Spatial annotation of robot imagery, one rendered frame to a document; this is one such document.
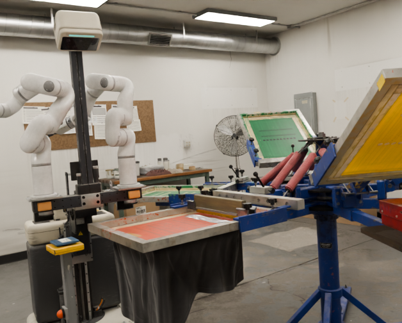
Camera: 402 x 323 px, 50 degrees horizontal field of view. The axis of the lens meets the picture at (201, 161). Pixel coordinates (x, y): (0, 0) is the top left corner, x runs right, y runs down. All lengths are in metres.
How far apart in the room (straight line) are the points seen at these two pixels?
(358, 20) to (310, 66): 1.02
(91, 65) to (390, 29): 4.00
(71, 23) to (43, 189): 0.81
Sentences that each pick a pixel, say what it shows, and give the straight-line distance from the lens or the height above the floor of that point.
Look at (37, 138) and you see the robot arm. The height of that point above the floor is 1.43.
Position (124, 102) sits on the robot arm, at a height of 1.59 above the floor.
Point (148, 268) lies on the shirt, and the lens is 1.93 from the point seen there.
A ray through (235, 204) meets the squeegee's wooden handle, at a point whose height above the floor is 1.04.
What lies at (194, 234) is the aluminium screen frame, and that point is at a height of 0.98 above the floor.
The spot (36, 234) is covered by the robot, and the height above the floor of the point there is 0.86.
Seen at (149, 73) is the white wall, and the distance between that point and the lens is 6.44.
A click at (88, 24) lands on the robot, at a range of 2.24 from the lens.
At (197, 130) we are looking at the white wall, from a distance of 6.79.
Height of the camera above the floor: 1.39
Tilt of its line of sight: 4 degrees down
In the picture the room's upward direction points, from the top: 4 degrees counter-clockwise
